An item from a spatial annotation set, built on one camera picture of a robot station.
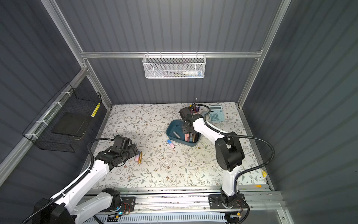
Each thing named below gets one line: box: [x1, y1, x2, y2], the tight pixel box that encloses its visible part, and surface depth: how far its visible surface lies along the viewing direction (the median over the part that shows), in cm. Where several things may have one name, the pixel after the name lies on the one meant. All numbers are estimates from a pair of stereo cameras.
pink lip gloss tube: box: [184, 133, 190, 142], surface depth 101 cm
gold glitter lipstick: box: [138, 150, 143, 164], surface depth 91 cm
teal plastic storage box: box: [166, 119, 202, 147], surface depth 102 cm
